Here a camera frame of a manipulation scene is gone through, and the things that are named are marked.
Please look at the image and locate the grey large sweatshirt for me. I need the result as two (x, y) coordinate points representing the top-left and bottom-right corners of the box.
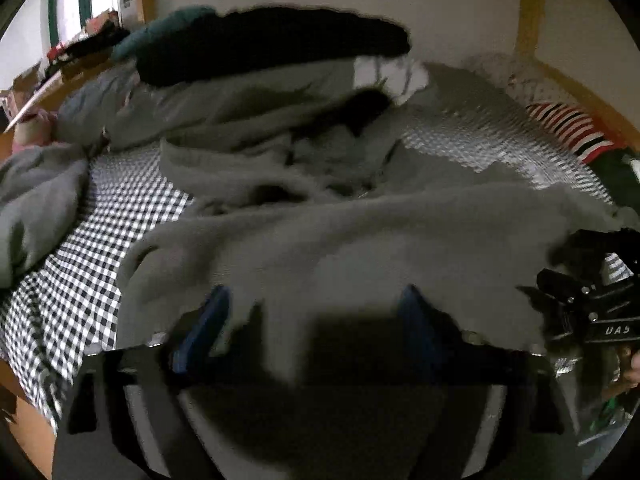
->
(120, 62), (626, 391)

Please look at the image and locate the white printed cloth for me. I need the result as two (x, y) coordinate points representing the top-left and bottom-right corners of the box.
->
(352, 55), (431, 106)

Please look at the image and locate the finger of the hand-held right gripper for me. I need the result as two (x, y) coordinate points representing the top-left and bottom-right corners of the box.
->
(517, 270), (576, 321)

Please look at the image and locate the person's right hand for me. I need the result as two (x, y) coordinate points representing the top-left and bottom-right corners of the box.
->
(617, 347), (640, 388)

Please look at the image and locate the white lace cloth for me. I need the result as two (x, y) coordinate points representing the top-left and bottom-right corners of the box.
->
(465, 52), (551, 106)

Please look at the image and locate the teal garment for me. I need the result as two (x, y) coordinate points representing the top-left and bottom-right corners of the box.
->
(112, 6), (217, 62)

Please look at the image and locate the black white checkered bedsheet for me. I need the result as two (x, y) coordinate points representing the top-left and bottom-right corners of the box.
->
(0, 105), (640, 436)

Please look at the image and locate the red white black striped cloth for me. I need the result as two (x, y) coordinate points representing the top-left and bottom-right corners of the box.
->
(525, 102), (623, 163)

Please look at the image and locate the black garment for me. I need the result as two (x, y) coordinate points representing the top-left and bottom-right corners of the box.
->
(135, 6), (412, 88)

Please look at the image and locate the green framed window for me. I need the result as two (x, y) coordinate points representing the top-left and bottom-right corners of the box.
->
(47, 0), (97, 47)

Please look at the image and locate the dark green cloth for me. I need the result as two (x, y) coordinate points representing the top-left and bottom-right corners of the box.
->
(590, 152), (640, 211)

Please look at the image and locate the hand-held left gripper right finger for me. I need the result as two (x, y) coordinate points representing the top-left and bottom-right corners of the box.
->
(395, 284), (566, 436)

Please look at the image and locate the blue-grey blanket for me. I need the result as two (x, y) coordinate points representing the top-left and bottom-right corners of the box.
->
(0, 67), (166, 288)

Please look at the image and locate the pile of colourful clothes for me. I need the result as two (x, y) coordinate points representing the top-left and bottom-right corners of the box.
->
(47, 10), (132, 70)

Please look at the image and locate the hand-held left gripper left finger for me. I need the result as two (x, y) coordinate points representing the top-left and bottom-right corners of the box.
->
(67, 285), (263, 436)

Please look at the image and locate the wooden bed frame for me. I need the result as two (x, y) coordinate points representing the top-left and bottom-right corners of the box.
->
(515, 0), (640, 148)

